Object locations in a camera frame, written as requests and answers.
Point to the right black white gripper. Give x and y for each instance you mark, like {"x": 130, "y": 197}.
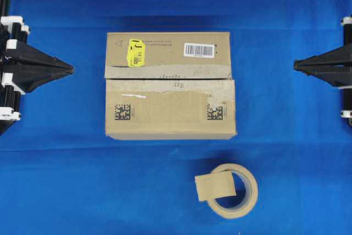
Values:
{"x": 323, "y": 67}

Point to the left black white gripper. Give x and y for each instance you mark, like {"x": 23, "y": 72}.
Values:
{"x": 16, "y": 82}

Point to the beige tape strip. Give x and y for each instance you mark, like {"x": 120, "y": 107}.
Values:
{"x": 215, "y": 185}

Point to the brown cardboard box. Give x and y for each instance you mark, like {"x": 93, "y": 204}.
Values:
{"x": 169, "y": 86}

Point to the beige masking tape roll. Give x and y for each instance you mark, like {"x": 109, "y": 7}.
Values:
{"x": 251, "y": 192}

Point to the blue table cloth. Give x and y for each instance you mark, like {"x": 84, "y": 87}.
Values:
{"x": 61, "y": 174}

